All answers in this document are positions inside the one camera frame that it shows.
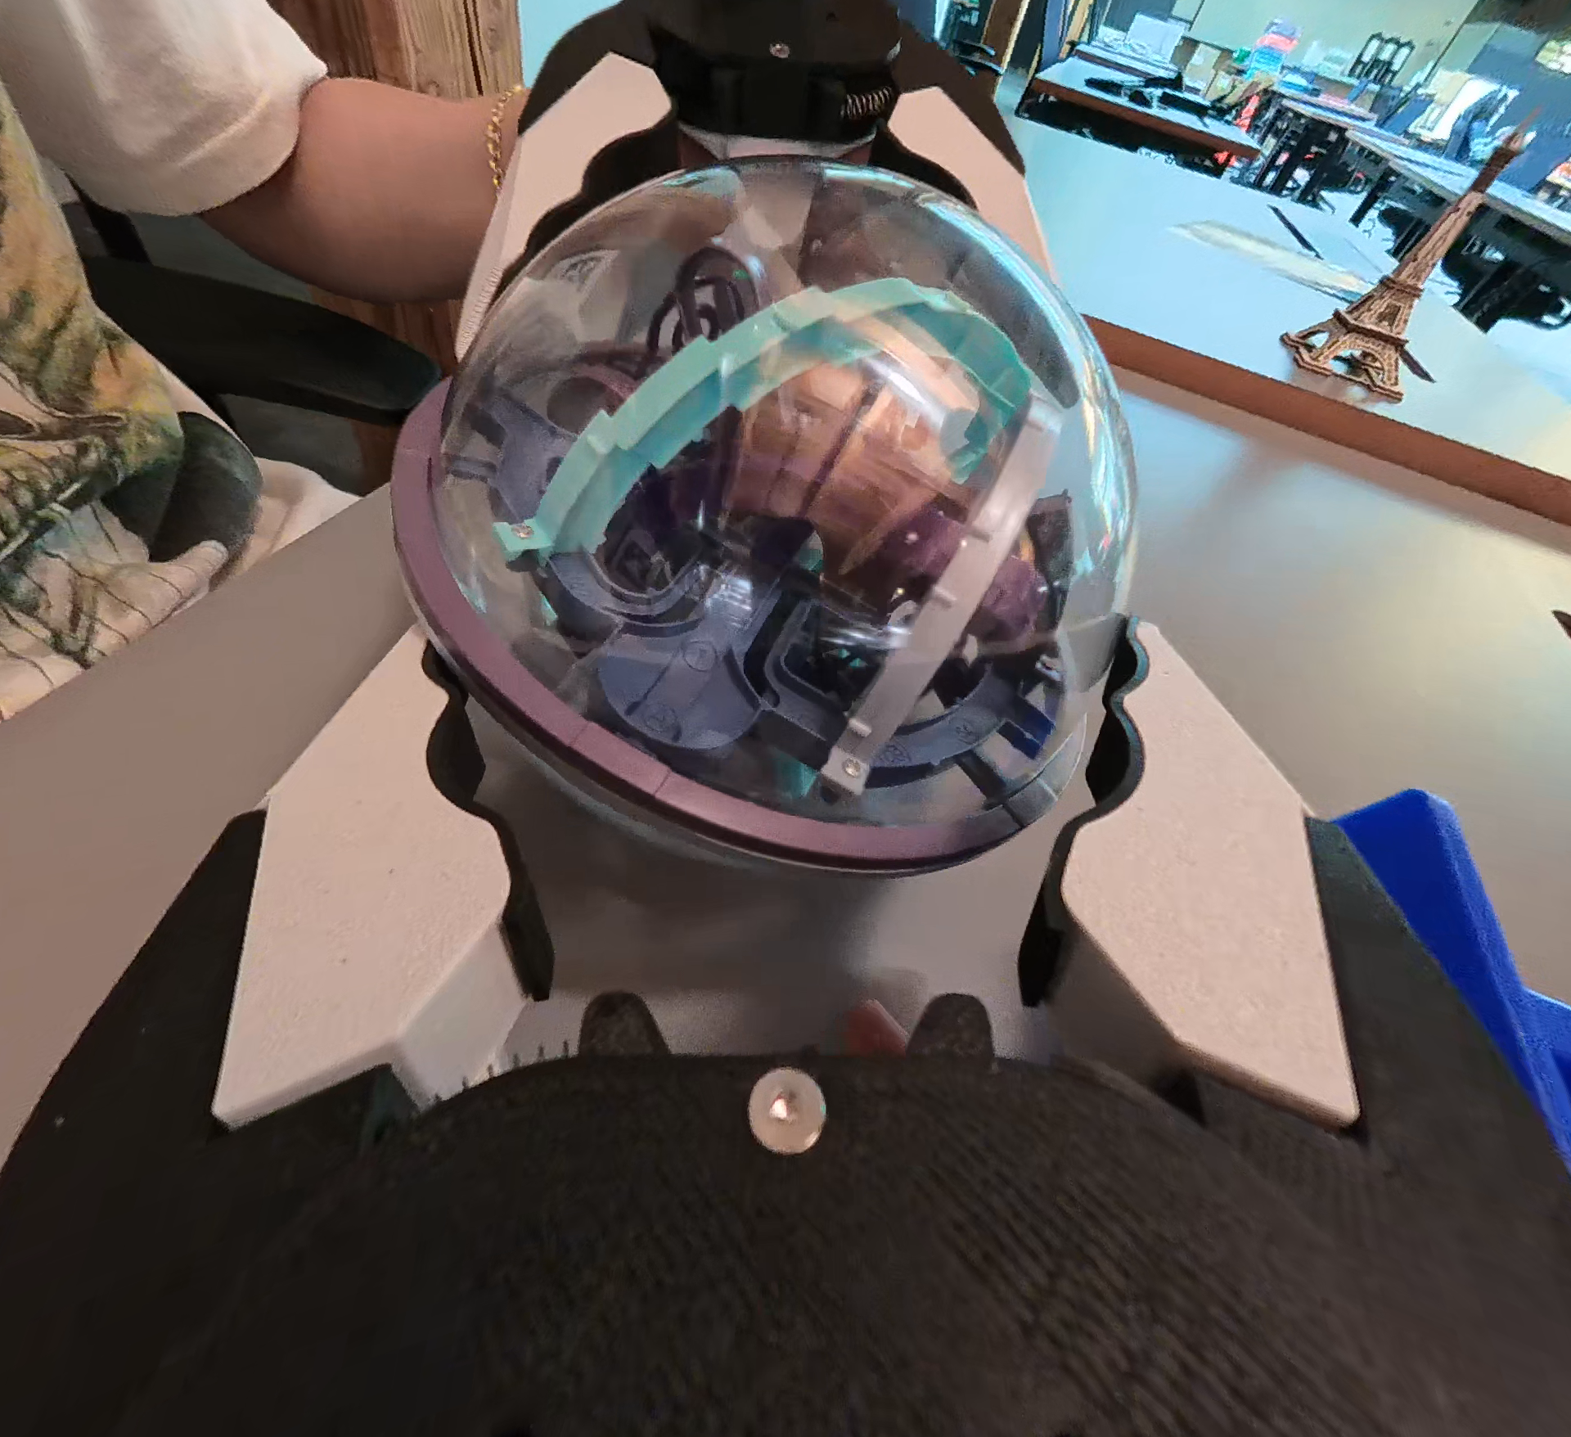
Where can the black office chair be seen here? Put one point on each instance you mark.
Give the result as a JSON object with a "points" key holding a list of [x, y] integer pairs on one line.
{"points": [[246, 346]]}

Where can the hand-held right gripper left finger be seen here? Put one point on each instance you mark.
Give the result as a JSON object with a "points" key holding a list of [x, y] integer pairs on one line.
{"points": [[368, 935]]}

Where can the person's right hand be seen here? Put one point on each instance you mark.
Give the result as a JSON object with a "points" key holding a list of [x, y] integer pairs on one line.
{"points": [[878, 1030]]}

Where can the white printed t-shirt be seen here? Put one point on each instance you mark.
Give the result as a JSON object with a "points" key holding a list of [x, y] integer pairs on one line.
{"points": [[122, 14]]}

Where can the blue plastic bin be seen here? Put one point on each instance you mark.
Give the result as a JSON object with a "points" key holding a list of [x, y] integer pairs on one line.
{"points": [[1472, 935]]}

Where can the wooden tower model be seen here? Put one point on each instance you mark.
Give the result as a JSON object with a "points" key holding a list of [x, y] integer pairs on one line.
{"points": [[1374, 321]]}

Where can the clear plastic maze ball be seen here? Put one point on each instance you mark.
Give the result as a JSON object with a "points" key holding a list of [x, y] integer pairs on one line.
{"points": [[761, 481]]}

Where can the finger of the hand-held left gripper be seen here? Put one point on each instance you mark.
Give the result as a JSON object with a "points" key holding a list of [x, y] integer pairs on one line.
{"points": [[539, 174], [968, 143]]}

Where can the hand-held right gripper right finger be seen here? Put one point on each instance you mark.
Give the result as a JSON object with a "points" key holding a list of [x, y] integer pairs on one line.
{"points": [[1203, 935]]}

